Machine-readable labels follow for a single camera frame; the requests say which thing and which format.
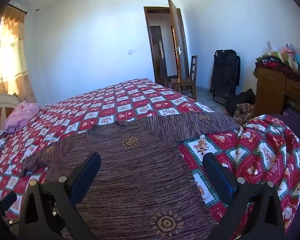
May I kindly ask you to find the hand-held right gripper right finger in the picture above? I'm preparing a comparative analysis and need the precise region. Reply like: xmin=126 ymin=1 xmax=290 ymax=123
xmin=202 ymin=152 xmax=285 ymax=240

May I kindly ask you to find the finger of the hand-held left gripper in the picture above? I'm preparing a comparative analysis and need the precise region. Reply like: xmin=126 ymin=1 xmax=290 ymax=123
xmin=0 ymin=191 xmax=17 ymax=216

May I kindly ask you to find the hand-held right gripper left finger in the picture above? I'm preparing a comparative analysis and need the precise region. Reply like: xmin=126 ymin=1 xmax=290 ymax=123
xmin=16 ymin=152 xmax=102 ymax=240

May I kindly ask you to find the brown knit sweater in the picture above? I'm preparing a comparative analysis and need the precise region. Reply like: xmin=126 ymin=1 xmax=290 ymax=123
xmin=22 ymin=114 xmax=240 ymax=240

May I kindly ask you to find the pile of colourful clothes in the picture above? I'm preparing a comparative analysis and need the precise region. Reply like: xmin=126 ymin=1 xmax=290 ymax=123
xmin=255 ymin=40 xmax=300 ymax=78

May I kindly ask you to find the brown patterned cloth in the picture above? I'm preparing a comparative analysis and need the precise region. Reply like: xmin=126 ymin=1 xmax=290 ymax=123
xmin=233 ymin=103 xmax=254 ymax=120

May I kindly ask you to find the black bag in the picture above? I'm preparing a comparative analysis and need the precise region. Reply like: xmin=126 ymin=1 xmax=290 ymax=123
xmin=226 ymin=88 xmax=256 ymax=117

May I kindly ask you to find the pink pillow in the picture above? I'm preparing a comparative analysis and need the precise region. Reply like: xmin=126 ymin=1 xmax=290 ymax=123
xmin=4 ymin=101 xmax=41 ymax=133

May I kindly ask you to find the cream wooden headboard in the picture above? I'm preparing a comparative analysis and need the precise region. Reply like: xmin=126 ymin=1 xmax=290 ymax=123
xmin=0 ymin=94 xmax=22 ymax=133

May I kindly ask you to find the red checkered printed blanket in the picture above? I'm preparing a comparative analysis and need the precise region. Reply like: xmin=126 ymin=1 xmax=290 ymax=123
xmin=0 ymin=78 xmax=300 ymax=239

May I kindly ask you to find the purple cloth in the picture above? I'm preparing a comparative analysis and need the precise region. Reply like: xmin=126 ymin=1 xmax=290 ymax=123
xmin=277 ymin=107 xmax=300 ymax=137

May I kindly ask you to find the wooden desk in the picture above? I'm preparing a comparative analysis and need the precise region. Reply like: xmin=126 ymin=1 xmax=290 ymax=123
xmin=252 ymin=66 xmax=300 ymax=118

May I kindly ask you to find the wooden chair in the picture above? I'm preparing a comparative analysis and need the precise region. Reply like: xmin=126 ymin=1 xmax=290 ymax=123
xmin=171 ymin=55 xmax=198 ymax=101

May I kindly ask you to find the black folded stroller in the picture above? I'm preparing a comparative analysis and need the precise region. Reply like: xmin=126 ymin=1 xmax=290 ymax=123
xmin=210 ymin=49 xmax=241 ymax=103

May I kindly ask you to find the dark hallway door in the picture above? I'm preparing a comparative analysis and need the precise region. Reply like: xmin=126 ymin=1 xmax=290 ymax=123
xmin=149 ymin=25 xmax=168 ymax=78

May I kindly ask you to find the brown wooden door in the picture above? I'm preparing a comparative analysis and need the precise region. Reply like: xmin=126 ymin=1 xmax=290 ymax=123
xmin=168 ymin=0 xmax=190 ymax=81

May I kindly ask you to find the beige curtain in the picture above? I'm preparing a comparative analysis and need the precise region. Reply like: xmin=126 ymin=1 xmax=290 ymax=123
xmin=0 ymin=5 xmax=37 ymax=103

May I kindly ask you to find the dark curtain rod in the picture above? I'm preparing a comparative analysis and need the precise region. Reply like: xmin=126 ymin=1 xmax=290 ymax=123
xmin=9 ymin=4 xmax=28 ymax=14

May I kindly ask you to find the brown door frame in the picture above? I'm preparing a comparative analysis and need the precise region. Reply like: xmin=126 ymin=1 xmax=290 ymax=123
xmin=143 ymin=6 xmax=183 ymax=80

